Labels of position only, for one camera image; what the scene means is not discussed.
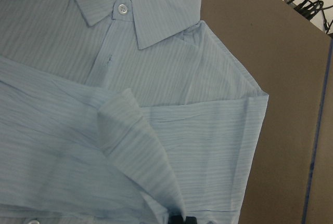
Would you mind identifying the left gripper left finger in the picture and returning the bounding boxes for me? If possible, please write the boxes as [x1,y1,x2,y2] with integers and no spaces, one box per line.
[169,215,183,224]

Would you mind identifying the brown table mat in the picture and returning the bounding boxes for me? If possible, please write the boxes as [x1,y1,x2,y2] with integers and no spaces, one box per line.
[201,0,332,223]

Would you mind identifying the light blue button-up shirt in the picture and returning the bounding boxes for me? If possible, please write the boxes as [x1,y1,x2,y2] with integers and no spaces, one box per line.
[1,0,268,223]

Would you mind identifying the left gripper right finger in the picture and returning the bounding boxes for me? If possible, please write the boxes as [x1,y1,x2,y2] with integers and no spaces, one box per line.
[185,216,197,224]

